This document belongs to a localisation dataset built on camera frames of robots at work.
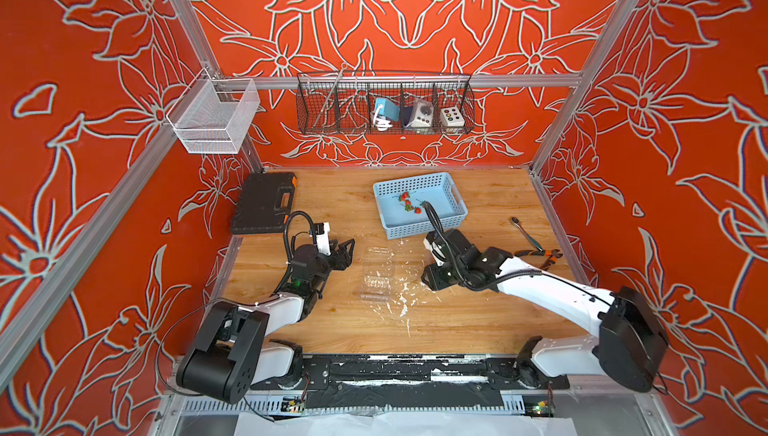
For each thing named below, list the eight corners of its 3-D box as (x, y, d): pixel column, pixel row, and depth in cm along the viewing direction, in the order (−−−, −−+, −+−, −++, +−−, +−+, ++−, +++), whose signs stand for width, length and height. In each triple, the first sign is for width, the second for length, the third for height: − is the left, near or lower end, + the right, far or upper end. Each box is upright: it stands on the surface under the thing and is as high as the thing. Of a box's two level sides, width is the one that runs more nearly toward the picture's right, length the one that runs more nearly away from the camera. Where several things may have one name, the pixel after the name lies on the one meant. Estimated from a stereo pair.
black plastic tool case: (230, 237, 101) (223, 228, 96) (251, 181, 117) (246, 172, 113) (283, 237, 101) (279, 228, 96) (297, 181, 117) (294, 172, 113)
